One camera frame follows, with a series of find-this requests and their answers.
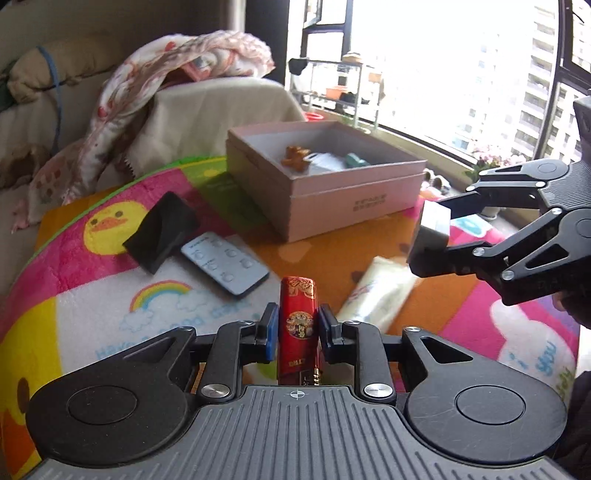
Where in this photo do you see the colourful cartoon play mat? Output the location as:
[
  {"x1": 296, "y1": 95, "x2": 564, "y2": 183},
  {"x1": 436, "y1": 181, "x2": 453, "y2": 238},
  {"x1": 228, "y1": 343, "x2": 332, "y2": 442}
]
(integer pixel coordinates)
[{"x1": 0, "y1": 156, "x2": 581, "y2": 480}]

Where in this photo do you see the grey remote control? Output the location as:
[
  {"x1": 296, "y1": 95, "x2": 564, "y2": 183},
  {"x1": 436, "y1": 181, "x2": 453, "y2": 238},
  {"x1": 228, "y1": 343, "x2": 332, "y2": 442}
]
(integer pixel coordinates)
[{"x1": 180, "y1": 233, "x2": 271, "y2": 299}]

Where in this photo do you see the pink cardboard box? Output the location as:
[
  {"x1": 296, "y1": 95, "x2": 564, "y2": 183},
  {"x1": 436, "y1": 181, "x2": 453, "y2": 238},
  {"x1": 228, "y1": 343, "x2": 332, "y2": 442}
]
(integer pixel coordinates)
[{"x1": 226, "y1": 121, "x2": 428, "y2": 243}]

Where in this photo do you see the brown plush toy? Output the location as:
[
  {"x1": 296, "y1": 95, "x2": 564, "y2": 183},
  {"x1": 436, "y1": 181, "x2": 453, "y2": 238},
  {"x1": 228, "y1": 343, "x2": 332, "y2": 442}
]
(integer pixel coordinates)
[{"x1": 0, "y1": 144, "x2": 51, "y2": 190}]

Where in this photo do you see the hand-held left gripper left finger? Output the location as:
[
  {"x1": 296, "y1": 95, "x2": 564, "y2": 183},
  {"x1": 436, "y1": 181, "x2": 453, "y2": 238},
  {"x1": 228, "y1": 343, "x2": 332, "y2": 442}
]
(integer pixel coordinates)
[{"x1": 122, "y1": 302, "x2": 280, "y2": 403}]

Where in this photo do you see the beige covered sofa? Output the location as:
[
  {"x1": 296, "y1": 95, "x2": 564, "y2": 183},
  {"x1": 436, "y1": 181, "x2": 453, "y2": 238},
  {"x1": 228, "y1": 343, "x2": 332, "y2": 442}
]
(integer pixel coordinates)
[{"x1": 0, "y1": 34, "x2": 308, "y2": 296}]

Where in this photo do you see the cream floral tube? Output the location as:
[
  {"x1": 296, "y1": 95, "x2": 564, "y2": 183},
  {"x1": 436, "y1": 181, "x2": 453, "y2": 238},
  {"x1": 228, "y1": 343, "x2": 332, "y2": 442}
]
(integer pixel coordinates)
[{"x1": 336, "y1": 255, "x2": 419, "y2": 334}]

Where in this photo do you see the small white carton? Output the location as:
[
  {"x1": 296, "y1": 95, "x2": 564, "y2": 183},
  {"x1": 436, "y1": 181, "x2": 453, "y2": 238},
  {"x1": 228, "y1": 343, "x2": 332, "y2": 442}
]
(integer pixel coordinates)
[{"x1": 406, "y1": 200, "x2": 451, "y2": 267}]

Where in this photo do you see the white battery charger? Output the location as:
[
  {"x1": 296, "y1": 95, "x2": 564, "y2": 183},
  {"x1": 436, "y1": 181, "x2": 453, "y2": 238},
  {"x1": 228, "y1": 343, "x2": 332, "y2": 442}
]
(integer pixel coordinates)
[{"x1": 302, "y1": 152, "x2": 352, "y2": 175}]

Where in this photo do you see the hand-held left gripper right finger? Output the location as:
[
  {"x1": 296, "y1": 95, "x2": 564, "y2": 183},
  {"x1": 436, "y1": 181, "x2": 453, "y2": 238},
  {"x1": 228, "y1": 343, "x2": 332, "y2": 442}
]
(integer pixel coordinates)
[{"x1": 318, "y1": 303, "x2": 468, "y2": 407}]

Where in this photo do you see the pink flowering plant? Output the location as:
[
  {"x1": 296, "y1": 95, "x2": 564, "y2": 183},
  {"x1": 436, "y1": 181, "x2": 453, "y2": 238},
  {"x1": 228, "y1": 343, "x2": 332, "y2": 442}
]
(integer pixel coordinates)
[{"x1": 464, "y1": 145, "x2": 529, "y2": 186}]

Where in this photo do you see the person's right hand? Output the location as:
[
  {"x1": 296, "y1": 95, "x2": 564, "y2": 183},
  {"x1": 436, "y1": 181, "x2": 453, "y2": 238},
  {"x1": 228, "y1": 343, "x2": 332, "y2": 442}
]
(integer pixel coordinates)
[{"x1": 551, "y1": 290, "x2": 591, "y2": 329}]

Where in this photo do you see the beige pillow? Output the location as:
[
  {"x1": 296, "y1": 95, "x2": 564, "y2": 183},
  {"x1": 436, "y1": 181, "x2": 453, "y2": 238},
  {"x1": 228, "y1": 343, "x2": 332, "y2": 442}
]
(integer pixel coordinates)
[{"x1": 7, "y1": 37, "x2": 125, "y2": 104}]

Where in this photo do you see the floral pink blanket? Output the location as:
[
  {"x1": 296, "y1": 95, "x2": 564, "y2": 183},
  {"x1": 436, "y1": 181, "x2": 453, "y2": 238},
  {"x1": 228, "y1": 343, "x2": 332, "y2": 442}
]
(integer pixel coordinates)
[{"x1": 13, "y1": 30, "x2": 276, "y2": 232}]

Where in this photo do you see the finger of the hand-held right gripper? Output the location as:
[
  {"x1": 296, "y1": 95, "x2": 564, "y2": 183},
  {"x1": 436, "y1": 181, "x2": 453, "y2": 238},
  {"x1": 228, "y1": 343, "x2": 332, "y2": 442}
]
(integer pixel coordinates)
[
  {"x1": 408, "y1": 207, "x2": 591, "y2": 307},
  {"x1": 436, "y1": 158, "x2": 574, "y2": 221}
]

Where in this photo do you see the wooden bear figurine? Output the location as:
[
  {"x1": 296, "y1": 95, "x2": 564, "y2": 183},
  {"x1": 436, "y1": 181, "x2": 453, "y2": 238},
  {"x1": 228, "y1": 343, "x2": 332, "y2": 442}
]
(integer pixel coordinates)
[{"x1": 283, "y1": 146, "x2": 311, "y2": 174}]

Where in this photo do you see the black funnel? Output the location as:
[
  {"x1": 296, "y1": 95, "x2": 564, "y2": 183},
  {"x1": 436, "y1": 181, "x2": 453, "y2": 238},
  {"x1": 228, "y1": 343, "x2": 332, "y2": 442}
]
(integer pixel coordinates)
[{"x1": 124, "y1": 191, "x2": 200, "y2": 275}]

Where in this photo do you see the pair of light slippers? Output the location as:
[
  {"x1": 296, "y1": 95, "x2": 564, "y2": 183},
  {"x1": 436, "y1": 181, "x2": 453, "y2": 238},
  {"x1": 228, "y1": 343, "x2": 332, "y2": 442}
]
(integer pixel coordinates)
[{"x1": 421, "y1": 168, "x2": 454, "y2": 195}]

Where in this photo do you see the blue cord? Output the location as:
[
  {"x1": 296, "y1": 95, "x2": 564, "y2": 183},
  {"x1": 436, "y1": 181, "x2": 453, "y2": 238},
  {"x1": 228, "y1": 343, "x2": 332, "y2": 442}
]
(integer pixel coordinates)
[{"x1": 36, "y1": 45, "x2": 63, "y2": 155}]

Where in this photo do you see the red lighter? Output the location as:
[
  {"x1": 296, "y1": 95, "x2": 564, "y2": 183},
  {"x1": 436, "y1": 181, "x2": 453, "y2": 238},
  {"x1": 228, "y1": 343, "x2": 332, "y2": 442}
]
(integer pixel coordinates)
[{"x1": 276, "y1": 276, "x2": 322, "y2": 387}]

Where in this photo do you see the metal shoe rack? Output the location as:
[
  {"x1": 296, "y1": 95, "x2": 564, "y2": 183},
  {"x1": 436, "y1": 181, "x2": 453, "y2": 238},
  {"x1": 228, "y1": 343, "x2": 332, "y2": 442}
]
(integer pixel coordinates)
[{"x1": 288, "y1": 51, "x2": 386, "y2": 130}]

